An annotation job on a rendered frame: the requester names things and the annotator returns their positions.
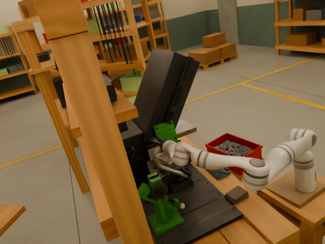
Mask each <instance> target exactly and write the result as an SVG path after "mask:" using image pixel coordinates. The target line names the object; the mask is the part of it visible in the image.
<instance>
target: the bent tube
mask: <svg viewBox="0 0 325 244"><path fill-rule="evenodd" d="M157 138H159V139H161V140H164V139H163V138H161V137H159V136H157ZM160 150H161V148H160V146H158V145H157V146H156V148H155V150H154V153H153V160H154V163H155V165H156V166H157V167H158V168H159V169H160V170H162V171H165V172H168V173H171V174H174V175H177V176H180V177H182V178H185V179H187V178H188V174H187V173H185V172H182V171H179V170H176V169H173V168H170V167H167V166H164V165H163V164H161V162H160V161H159V159H158V158H156V154H158V153H159V152H160Z"/></svg>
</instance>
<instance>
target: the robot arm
mask: <svg viewBox="0 0 325 244"><path fill-rule="evenodd" d="M316 140H317V136H316V134H315V132H314V131H312V130H307V129H298V128H294V129H292V130H291V131H290V133H289V141H288V142H283V143H281V144H278V145H277V146H275V147H274V148H273V149H271V150H270V151H269V153H268V154H267V156H266V157H265V159H264V160H261V159H257V158H250V157H241V156H229V155H220V154H215V153H211V152H205V151H202V150H199V149H197V148H195V147H193V146H191V145H190V144H188V143H186V142H183V141H180V142H178V143H176V142H174V141H172V140H169V139H166V140H161V139H157V138H155V137H152V139H151V141H152V142H154V143H156V145H158V146H160V148H161V151H162V153H158V154H156V158H158V159H159V160H161V161H163V162H165V163H167V164H170V165H171V164H172V163H174V164H176V165H177V166H181V167H183V166H185V165H187V164H188V162H189V157H190V153H191V154H192V162H193V164H194V165H195V166H197V167H201V168H205V169H209V170H218V169H222V168H227V167H239V168H243V169H244V171H243V183H244V185H245V187H246V188H247V189H249V190H252V191H259V190H262V189H264V188H266V187H267V185H268V184H269V183H270V182H271V181H272V180H273V178H274V177H275V176H276V175H277V174H279V173H280V172H281V171H282V170H283V169H284V168H286V167H287V166H288V165H290V164H291V163H292V162H293V166H294V175H295V187H296V189H297V190H298V191H300V192H303V193H310V192H313V191H314V190H315V189H316V187H317V176H316V171H315V170H314V159H313V153H312V152H311V151H309V150H310V149H311V148H312V147H313V146H314V145H315V143H316Z"/></svg>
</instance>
